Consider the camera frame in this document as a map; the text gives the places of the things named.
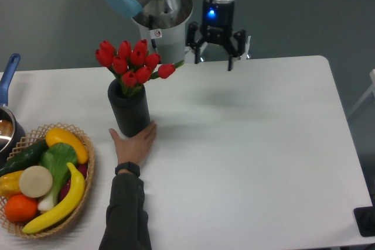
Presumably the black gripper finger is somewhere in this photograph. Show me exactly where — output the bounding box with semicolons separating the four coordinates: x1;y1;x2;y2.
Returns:
186;22;208;64
228;29;246;71

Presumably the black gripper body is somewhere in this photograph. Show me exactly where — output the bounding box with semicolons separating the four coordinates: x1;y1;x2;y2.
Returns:
200;0;235;47

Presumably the red tulip bouquet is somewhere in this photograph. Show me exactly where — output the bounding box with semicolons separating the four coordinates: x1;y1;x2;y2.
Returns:
95;39;184;99

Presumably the dark grey ribbed vase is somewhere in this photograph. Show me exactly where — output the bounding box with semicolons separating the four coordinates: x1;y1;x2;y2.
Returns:
107;80;151;138

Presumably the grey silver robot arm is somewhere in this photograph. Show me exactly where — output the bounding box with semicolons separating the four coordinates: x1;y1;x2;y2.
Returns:
105;0;246;70

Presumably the dark sleeved forearm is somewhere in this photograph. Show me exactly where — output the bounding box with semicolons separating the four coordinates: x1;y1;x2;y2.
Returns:
99;173;152;249

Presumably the person's bare hand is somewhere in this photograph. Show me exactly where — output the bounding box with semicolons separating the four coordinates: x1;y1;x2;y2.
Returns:
109;121;157;165

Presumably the black wrist watch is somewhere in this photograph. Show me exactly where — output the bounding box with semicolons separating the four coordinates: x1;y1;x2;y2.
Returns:
115;162;140;177

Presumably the yellow squash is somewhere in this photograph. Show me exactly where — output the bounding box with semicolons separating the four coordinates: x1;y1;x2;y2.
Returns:
45;128;89;165

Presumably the dark red vegetable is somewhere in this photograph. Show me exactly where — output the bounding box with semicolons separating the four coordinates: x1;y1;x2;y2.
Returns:
59;164;88;202

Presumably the green bok choy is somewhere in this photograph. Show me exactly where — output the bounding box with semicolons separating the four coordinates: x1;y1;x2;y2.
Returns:
38;142;77;213

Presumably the woven wicker basket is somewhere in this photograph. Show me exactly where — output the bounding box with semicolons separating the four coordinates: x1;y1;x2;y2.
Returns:
1;122;95;239

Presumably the green cucumber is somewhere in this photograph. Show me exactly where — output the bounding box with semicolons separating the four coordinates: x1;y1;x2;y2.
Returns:
1;139;49;176

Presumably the beige round slice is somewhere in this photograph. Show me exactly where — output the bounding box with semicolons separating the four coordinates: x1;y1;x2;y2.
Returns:
18;166;53;198

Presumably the black device at edge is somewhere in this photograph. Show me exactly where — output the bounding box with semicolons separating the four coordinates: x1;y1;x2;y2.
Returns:
353;206;375;237

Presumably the yellow banana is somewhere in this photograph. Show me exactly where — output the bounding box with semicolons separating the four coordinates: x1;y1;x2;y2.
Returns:
22;162;86;234

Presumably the yellow bell pepper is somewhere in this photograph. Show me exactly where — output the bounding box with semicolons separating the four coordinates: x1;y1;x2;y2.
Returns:
0;170;23;198

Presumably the orange fruit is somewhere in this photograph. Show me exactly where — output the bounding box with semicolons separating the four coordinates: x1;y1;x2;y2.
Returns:
5;194;38;222

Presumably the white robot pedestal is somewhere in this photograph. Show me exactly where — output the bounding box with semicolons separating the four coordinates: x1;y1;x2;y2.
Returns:
130;0;253;65

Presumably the white frame at right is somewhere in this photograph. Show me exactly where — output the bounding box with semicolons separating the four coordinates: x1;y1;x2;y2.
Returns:
347;69;374;120

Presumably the blue handled saucepan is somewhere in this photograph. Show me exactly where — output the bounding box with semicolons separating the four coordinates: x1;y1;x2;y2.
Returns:
1;53;25;167

